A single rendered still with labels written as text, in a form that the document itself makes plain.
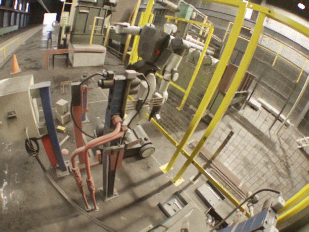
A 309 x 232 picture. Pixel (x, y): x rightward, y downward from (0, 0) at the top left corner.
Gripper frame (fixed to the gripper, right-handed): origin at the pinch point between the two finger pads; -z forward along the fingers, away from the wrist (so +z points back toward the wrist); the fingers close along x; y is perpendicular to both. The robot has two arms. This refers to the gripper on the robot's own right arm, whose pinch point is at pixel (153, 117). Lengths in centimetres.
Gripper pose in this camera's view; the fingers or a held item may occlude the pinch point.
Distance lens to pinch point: 146.0
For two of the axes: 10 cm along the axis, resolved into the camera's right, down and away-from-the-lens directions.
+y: -6.8, -5.8, 4.5
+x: 6.9, -2.8, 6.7
